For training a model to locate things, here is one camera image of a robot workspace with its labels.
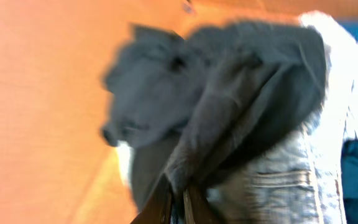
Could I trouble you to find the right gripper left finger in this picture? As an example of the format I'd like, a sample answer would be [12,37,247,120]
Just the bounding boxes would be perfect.
[131,175,173,224]

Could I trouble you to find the light blue denim jeans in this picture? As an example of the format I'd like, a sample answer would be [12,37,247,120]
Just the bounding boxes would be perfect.
[116,11,358,223]

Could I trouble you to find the black t-shirt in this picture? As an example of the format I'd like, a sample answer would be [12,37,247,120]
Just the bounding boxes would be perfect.
[102,21,326,209]

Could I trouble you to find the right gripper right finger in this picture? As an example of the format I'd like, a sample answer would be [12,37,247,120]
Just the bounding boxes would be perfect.
[183,185,221,224]

